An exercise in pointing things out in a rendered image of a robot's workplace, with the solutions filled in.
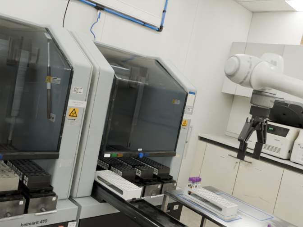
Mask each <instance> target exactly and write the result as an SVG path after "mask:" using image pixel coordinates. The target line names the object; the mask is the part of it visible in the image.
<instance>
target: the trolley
mask: <svg viewBox="0 0 303 227"><path fill-rule="evenodd" d="M202 188H204V189H206V190H208V191H210V192H212V193H214V194H216V195H218V196H220V197H222V198H224V199H226V200H228V201H230V202H232V203H234V204H236V205H238V209H237V213H236V217H235V218H229V219H223V218H221V217H219V216H218V215H217V214H215V213H213V212H211V211H209V210H208V209H206V208H204V207H202V206H200V205H198V204H196V203H194V202H193V201H191V200H188V199H186V198H185V197H183V194H184V189H178V190H170V191H164V197H163V201H162V206H161V210H162V211H164V212H166V210H167V205H168V201H169V198H171V199H173V200H175V201H177V202H178V203H180V204H182V205H183V206H185V207H187V208H189V209H190V210H192V211H194V212H196V213H197V214H199V215H201V216H202V220H201V224H200V227H205V224H206V220H207V219H208V220H209V221H211V222H213V223H215V224H216V225H218V226H220V227H267V226H268V224H270V225H271V227H298V226H296V225H293V224H291V223H289V222H287V221H285V220H283V219H281V218H279V217H277V216H275V215H272V214H270V213H268V212H266V211H264V210H262V209H260V208H257V207H255V206H253V205H251V204H249V203H247V202H245V201H242V200H240V199H238V198H236V197H234V196H232V195H230V194H227V193H225V192H223V191H221V190H219V189H217V188H215V187H212V186H204V187H202Z"/></svg>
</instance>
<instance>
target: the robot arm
mask: <svg viewBox="0 0 303 227"><path fill-rule="evenodd" d="M283 73H284V59H283V57H282V56H280V55H278V54H275V53H264V54H263V55H262V57H261V58H258V57H255V56H250V55H247V54H235V55H233V56H231V57H229V59H228V60H227V61H226V63H225V75H226V76H227V77H228V78H229V79H230V80H231V81H232V82H234V83H236V84H239V85H241V86H243V87H247V88H252V89H253V91H252V96H251V100H250V103H251V104H253V106H252V105H251V108H250V112H249V114H251V115H252V117H251V118H249V117H247V119H246V122H245V125H244V127H243V128H242V131H241V133H240V135H239V137H238V141H240V144H239V150H238V153H237V159H240V160H244V158H245V154H246V150H247V146H248V143H247V141H248V140H249V138H250V136H251V135H252V133H253V132H254V131H255V130H256V133H257V142H256V144H255V147H254V151H253V155H252V158H255V159H258V160H259V159H260V155H261V151H262V146H263V144H266V135H267V124H268V120H265V118H268V117H269V113H270V109H269V108H273V105H274V101H275V98H276V94H277V91H278V90H279V91H282V92H285V93H287V94H290V95H293V96H296V97H299V98H301V99H303V81H302V80H299V79H296V78H293V77H289V76H286V75H284V74H283Z"/></svg>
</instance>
